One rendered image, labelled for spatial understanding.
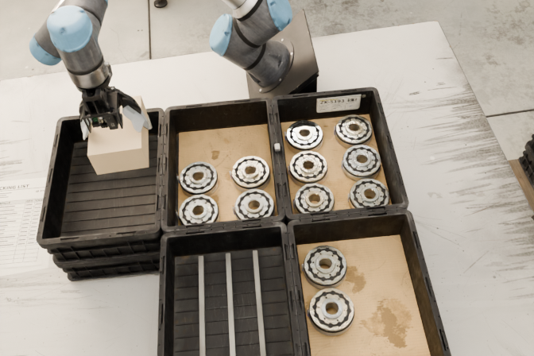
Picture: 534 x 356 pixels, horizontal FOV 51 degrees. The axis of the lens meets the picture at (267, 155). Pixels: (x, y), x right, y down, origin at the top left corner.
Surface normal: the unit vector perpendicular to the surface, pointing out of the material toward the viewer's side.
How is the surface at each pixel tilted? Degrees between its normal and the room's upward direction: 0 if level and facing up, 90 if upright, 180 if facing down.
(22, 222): 0
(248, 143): 0
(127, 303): 0
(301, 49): 43
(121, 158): 90
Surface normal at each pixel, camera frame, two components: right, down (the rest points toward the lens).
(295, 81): -0.71, -0.34
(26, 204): -0.05, -0.59
